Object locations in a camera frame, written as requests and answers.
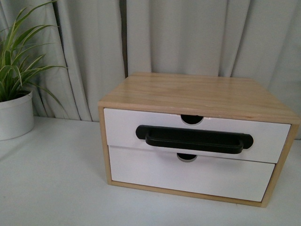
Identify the grey curtain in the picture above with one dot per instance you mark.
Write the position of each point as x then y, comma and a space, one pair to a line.
96, 44

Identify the black drawer handle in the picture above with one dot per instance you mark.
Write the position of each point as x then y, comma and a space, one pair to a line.
194, 139

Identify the green spider plant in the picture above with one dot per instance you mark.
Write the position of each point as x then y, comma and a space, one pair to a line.
17, 67

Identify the white drawer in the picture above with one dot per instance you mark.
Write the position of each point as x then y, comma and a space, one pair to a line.
246, 180
268, 138

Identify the white plant pot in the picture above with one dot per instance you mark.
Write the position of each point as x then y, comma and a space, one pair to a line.
16, 117

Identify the wooden drawer cabinet frame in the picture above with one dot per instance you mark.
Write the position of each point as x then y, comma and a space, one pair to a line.
195, 97

